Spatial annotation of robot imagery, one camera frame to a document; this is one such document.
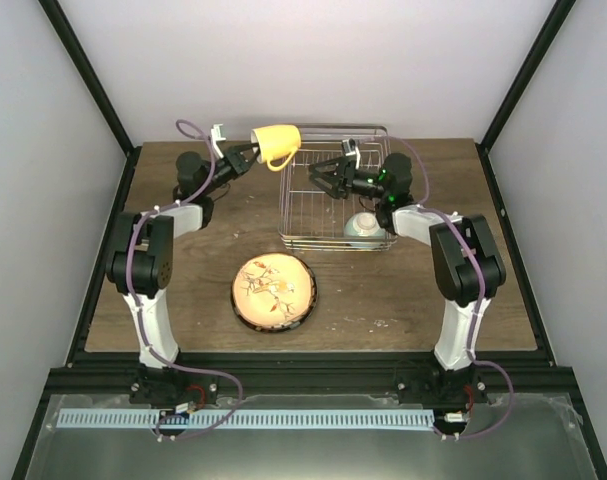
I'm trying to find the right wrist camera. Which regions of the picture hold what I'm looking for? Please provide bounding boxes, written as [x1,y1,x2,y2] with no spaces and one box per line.
[341,138,361,169]

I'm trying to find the left black frame post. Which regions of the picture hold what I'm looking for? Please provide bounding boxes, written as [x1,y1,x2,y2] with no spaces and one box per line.
[37,0,134,151]

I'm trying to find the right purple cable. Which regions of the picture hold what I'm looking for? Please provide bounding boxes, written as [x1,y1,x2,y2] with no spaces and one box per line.
[358,134,515,442]

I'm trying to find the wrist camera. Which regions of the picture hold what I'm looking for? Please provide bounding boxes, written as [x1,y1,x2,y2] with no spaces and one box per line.
[209,124,226,159]
[341,138,361,169]

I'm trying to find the celadon green bowl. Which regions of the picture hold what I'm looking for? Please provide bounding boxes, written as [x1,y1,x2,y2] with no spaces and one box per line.
[344,212,385,249]

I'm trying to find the right black frame post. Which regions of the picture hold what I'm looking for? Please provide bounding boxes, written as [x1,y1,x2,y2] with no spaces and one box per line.
[480,0,577,151]

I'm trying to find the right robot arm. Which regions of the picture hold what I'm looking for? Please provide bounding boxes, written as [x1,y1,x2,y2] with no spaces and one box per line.
[308,153,506,403]

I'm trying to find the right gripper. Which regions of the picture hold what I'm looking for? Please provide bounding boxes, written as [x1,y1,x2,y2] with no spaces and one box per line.
[308,158,387,202]

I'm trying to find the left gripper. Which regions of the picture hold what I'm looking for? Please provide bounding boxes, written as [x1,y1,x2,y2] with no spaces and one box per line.
[199,141,260,196]

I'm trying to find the dark checkered rim plate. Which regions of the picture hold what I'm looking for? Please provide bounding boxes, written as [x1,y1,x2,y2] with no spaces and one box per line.
[230,254,320,334]

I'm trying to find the yellow mug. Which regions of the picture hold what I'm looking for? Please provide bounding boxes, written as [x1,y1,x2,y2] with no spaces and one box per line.
[250,124,302,172]

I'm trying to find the black aluminium frame rail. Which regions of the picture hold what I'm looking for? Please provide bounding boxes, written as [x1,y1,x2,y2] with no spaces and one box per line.
[42,352,580,408]

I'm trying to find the black frame post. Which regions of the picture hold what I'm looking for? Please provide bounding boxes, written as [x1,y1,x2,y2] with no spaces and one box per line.
[480,0,577,151]
[37,0,134,151]

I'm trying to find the light blue slotted cable duct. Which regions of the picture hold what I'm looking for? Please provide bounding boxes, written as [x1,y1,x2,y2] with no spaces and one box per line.
[56,408,435,431]

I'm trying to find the wire dish rack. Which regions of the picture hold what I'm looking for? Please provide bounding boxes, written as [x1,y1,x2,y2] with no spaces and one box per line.
[279,123,395,251]

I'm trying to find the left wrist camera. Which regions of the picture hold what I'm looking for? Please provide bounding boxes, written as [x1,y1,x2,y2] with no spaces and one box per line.
[209,124,226,159]

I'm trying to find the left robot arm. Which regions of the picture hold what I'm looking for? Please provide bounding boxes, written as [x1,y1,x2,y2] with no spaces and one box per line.
[105,143,260,404]

